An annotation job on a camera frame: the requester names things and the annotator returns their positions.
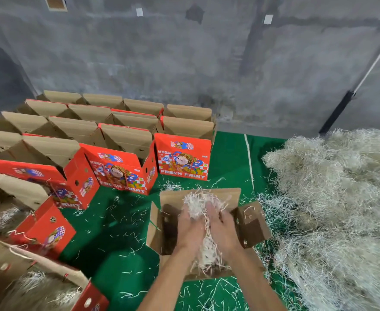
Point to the person's left hand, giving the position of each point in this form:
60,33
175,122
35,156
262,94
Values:
191,235

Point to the person's right hand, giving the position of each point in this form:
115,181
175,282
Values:
225,233

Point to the pile of shredded paper filler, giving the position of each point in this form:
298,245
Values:
339,204

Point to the group of red fruit boxes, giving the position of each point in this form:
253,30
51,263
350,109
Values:
80,129

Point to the person's right forearm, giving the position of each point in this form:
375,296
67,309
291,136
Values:
255,285

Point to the person's left forearm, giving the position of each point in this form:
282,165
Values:
167,285

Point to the white pole with black grip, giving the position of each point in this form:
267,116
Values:
336,113

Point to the yellow framed wall plate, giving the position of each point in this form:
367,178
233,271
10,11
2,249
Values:
56,3

